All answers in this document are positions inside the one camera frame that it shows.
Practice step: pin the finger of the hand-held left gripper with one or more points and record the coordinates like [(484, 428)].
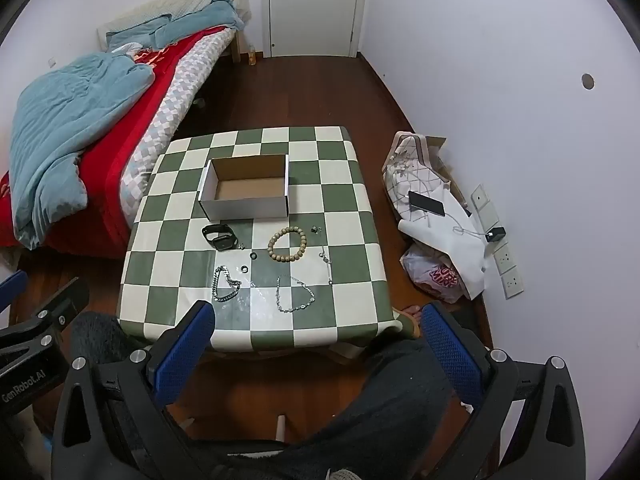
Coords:
[(12, 289), (65, 302)]

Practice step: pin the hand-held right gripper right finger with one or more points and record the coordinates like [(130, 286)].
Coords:
[(450, 355)]

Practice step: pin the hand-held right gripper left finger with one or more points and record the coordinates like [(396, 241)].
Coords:
[(182, 357)]

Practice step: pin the black smart band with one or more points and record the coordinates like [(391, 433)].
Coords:
[(220, 243)]

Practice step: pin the cardboard box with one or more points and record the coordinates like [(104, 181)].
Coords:
[(240, 208)]

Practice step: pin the person's left leg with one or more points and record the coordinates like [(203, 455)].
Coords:
[(102, 332)]

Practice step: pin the person's leg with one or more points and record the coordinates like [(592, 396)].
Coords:
[(390, 400), (102, 332)]

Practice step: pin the person's foot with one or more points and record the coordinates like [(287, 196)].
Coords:
[(407, 317)]

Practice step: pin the person's right leg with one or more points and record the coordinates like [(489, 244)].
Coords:
[(390, 400)]

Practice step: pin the plastic bag with red print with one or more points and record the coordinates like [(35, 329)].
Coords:
[(435, 280)]

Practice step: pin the white paper bag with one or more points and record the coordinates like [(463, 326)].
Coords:
[(450, 255)]

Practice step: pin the white table leg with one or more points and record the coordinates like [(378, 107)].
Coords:
[(282, 427)]

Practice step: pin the black charger plug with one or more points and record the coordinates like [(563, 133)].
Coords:
[(495, 234)]

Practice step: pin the red blanket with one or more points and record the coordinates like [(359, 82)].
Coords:
[(105, 165)]

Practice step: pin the black smartphone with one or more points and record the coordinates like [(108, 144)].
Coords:
[(427, 203)]

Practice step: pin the large blue comforter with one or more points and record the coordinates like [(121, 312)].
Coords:
[(70, 110)]

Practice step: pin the green checkered tablecloth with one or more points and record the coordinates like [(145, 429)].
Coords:
[(340, 195)]

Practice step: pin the white patterned cushion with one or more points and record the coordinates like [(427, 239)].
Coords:
[(407, 165)]

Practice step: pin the grey diamond pattern bedsheet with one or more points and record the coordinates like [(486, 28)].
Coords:
[(170, 105)]

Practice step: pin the blue pillow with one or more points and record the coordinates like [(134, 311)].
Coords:
[(135, 32)]

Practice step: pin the wooden bed leg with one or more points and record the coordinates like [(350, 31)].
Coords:
[(235, 47)]

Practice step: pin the small yellow bottle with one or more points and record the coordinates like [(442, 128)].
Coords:
[(253, 55)]

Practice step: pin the cream quilted headboard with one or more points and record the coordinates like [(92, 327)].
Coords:
[(150, 2)]

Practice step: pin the rumpled blue blanket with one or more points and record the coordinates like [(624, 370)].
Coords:
[(205, 15)]

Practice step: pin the white door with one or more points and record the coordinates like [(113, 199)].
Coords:
[(315, 5)]

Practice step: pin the white wall socket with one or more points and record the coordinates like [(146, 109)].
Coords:
[(513, 284), (503, 258), (490, 217), (481, 197)]

